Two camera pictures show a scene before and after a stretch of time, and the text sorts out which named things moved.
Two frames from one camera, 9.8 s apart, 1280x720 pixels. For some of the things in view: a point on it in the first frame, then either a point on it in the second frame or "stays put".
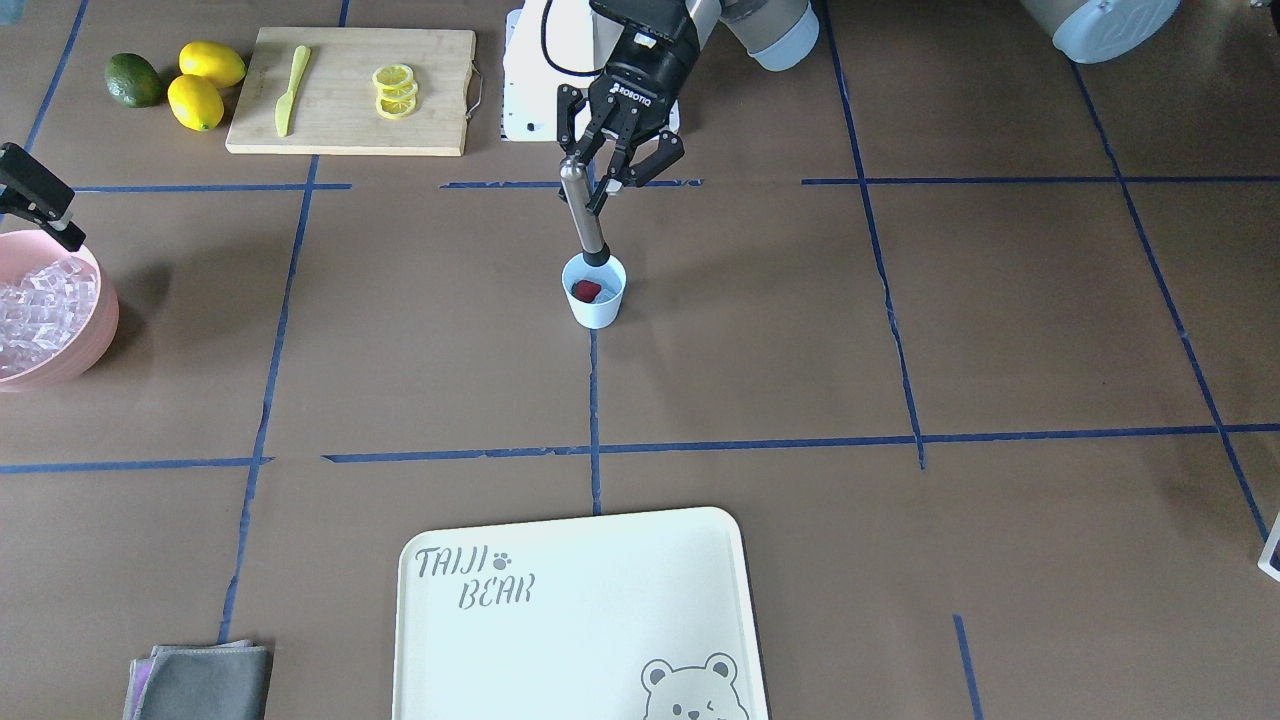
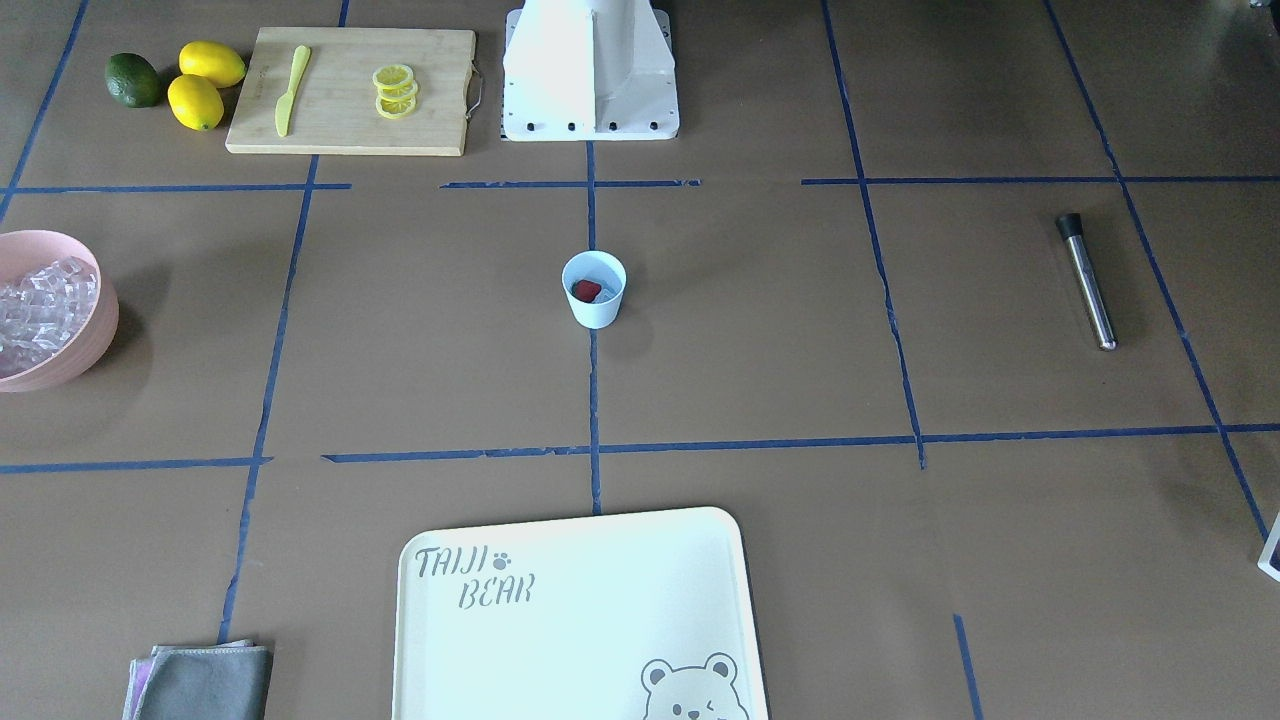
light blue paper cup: (594, 292) stays put
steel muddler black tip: (578, 192) -> (1071, 227)
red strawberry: (585, 291) stays put
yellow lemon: (222, 66) stays put
